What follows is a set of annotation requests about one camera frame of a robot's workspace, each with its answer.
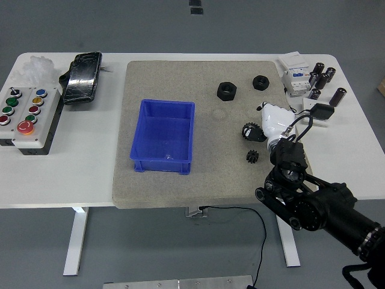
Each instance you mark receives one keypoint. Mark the dark floor plate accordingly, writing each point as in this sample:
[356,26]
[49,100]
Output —
[196,11]
[195,2]

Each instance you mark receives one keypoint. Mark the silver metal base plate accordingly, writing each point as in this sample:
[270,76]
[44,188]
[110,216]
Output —
[180,283]

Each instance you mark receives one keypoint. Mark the dark cylindrical capacitor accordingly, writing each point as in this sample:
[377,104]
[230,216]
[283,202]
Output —
[318,68]
[322,81]
[314,94]
[330,74]
[337,96]

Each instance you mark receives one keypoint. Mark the crumpled clear plastic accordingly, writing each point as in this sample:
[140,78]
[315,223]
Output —
[37,70]

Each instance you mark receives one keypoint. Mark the grey-brown mat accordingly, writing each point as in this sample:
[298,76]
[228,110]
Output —
[180,78]

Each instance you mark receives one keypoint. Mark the small black gear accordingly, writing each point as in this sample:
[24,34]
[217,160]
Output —
[253,157]

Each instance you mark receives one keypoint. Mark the white selector switch button box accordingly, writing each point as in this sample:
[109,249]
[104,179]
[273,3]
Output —
[6,129]

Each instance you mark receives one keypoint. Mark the large black hex nut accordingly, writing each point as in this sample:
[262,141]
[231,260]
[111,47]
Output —
[221,94]

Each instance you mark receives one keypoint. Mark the brown cardboard box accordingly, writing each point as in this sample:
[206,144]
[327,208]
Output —
[382,85]

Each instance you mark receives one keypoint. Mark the white circuit breaker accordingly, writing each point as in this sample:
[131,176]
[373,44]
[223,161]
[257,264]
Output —
[296,64]

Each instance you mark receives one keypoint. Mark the large black gear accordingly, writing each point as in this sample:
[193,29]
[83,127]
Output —
[248,125]

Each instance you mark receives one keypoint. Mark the blue plastic box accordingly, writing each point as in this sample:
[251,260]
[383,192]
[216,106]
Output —
[162,135]

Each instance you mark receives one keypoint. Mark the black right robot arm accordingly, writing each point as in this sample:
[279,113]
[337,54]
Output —
[331,210]

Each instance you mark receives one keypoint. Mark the white table leg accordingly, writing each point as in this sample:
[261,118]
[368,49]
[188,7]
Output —
[75,241]
[290,247]

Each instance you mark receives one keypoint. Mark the grey under-table bracket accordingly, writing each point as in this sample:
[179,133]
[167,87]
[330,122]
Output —
[195,211]

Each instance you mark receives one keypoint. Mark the white emergency stop button box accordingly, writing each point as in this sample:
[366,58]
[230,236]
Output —
[45,102]

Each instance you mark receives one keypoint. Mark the small black hex nut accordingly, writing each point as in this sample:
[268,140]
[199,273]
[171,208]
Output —
[256,85]

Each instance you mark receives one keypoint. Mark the black plastic-wrapped device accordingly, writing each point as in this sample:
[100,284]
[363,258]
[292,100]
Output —
[81,78]

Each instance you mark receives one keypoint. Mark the black power adapter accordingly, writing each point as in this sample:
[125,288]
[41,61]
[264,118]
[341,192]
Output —
[323,110]

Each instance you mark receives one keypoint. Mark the thin metal pin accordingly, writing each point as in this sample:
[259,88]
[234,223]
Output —
[107,70]

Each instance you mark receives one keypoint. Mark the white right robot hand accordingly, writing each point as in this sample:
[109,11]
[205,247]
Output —
[276,120]

